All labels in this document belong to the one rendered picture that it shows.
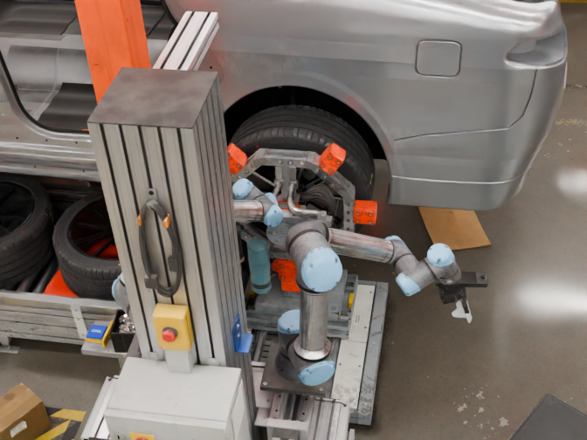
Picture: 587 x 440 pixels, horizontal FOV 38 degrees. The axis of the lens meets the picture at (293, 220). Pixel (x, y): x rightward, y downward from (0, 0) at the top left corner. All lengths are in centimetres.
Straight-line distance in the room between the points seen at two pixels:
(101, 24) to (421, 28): 116
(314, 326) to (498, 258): 218
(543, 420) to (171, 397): 164
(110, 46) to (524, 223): 273
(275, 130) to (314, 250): 110
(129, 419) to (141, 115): 85
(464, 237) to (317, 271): 239
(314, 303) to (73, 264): 171
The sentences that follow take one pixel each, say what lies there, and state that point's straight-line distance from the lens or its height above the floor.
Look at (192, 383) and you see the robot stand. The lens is 239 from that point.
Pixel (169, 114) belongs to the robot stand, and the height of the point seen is 203.
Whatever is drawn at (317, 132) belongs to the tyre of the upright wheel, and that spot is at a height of 116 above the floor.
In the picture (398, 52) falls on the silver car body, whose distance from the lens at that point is 328.
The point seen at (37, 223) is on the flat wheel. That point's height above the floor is 50.
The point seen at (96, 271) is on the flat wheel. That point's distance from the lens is 390.
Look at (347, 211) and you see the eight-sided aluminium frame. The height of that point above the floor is 87.
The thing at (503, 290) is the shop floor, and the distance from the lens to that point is 443.
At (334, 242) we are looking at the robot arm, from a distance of 256.
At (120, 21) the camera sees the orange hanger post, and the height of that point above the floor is 183.
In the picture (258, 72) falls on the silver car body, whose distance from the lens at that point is 341.
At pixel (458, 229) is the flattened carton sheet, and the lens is 474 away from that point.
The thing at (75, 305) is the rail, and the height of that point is 39.
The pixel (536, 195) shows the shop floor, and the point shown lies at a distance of 506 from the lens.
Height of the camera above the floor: 305
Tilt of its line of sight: 40 degrees down
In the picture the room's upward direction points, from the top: 3 degrees counter-clockwise
